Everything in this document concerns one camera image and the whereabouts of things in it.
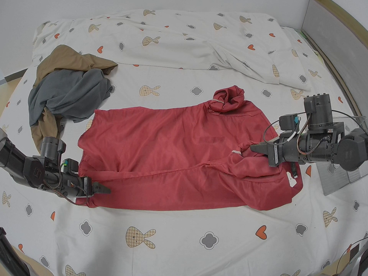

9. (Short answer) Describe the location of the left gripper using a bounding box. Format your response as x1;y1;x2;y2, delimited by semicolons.
58;174;111;198

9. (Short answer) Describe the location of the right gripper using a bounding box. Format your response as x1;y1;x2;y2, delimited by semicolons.
250;136;302;168

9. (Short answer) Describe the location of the red shirt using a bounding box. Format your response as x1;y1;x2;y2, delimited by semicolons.
77;85;304;211

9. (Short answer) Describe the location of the clear plastic box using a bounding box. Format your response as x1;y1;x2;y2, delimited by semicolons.
318;111;368;196

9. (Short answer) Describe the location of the grey garment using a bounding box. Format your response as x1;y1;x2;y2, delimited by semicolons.
28;69;113;126

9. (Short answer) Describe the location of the white printed quilt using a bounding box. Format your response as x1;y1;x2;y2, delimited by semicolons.
32;9;313;91

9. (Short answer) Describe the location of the brown garment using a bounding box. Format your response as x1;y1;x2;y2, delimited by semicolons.
31;44;119;152

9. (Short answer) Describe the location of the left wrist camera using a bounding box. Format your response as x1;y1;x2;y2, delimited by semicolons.
61;158;79;175

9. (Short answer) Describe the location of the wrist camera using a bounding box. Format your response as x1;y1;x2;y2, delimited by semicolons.
279;113;301;132
61;158;79;175

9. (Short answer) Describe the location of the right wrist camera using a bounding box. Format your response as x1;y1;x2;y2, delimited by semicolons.
279;113;301;132

